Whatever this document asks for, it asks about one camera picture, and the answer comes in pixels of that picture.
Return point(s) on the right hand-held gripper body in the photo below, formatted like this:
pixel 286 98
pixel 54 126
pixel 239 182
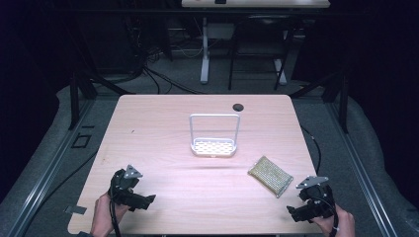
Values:
pixel 318 197

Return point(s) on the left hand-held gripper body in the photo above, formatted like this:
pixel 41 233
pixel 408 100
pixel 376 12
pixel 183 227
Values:
pixel 123 189

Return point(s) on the yellow-green scouring sponge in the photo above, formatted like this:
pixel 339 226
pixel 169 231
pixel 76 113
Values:
pixel 270 176

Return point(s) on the white sponge holder rack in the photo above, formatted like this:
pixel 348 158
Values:
pixel 214 146

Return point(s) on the person's left hand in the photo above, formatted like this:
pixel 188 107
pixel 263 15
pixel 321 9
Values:
pixel 103 212

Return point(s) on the person's right hand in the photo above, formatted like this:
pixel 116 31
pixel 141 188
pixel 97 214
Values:
pixel 341 223

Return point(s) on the grey tape strip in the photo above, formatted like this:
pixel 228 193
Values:
pixel 75 209

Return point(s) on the black metal stand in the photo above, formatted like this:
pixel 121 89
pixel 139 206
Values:
pixel 344 102
pixel 74 98

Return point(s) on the black table grommet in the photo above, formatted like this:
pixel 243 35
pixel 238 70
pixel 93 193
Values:
pixel 237 107

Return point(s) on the black chair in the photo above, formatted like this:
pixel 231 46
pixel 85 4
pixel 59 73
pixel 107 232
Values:
pixel 260 19

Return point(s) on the white background desk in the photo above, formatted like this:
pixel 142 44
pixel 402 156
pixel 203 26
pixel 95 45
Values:
pixel 257 3

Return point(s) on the metal floor rail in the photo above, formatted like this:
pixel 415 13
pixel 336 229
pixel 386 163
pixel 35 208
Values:
pixel 362 171
pixel 49 171

